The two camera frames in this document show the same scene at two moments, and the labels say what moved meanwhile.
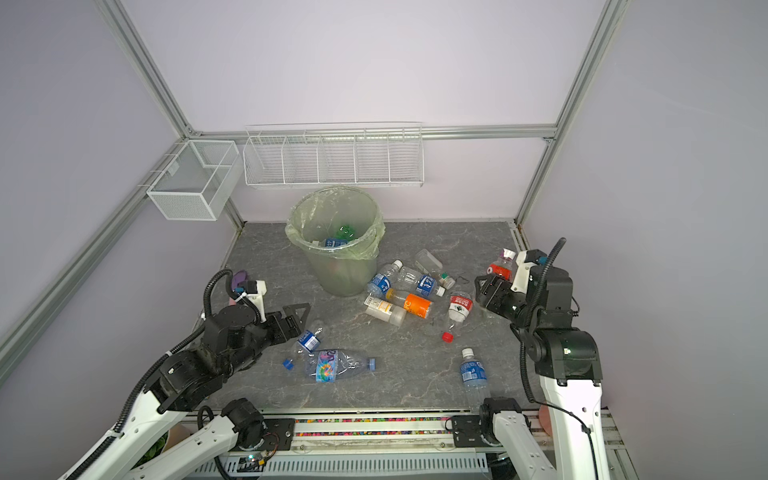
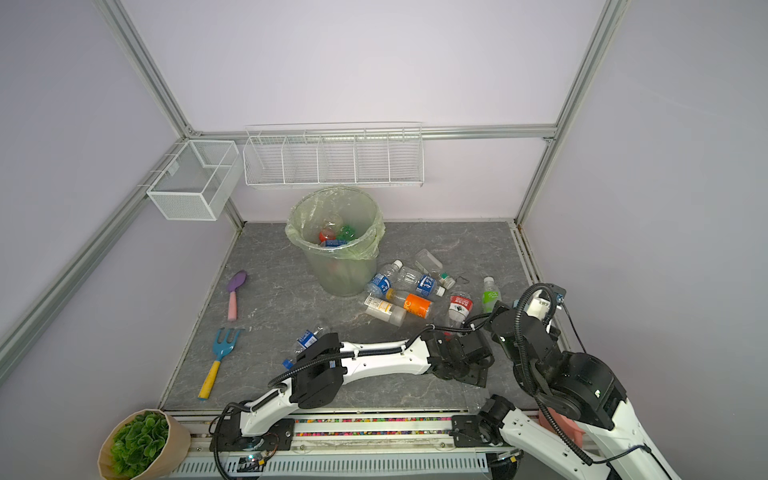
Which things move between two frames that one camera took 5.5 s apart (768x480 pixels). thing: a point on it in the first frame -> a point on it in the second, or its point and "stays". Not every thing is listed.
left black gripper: [284, 334] -> [478, 376]
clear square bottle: [427, 262] stays
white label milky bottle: [391, 313] stays
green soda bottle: [346, 232] stays
